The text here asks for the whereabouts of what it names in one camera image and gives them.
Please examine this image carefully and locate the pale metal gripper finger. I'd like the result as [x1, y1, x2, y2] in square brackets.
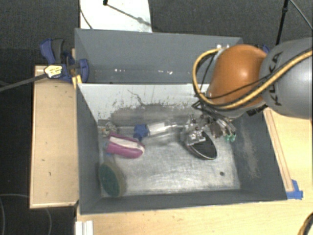
[181, 130, 209, 148]
[187, 115, 204, 133]

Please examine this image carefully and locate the black oval object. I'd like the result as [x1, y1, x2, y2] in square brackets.
[188, 131, 218, 160]

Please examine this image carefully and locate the clear bottle with blue top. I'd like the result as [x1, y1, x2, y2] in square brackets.
[133, 120, 188, 147]

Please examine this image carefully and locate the grey metal bin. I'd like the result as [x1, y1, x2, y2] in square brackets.
[73, 27, 288, 215]

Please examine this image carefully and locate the purple and white toy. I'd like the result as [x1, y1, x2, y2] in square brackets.
[105, 132, 146, 159]

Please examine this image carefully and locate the small clear glass thing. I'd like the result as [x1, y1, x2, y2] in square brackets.
[100, 121, 118, 138]

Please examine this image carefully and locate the green and yellow round sponge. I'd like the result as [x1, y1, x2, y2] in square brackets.
[98, 162, 127, 198]

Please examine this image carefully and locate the pale wood board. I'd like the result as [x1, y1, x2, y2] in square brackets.
[29, 65, 80, 209]

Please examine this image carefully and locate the black cylinder on white bracket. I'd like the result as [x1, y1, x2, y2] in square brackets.
[246, 106, 265, 117]

